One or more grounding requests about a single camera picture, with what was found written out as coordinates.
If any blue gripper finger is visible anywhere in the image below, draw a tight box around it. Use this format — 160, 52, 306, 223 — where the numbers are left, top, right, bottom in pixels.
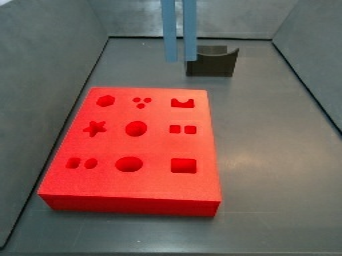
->
160, 0, 178, 62
182, 0, 197, 61

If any dark curved-top block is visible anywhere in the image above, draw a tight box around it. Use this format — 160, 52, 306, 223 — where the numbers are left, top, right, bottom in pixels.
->
186, 45, 239, 77

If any red shape-sorter block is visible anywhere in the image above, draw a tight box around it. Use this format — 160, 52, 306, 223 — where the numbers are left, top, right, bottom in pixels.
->
38, 87, 222, 217

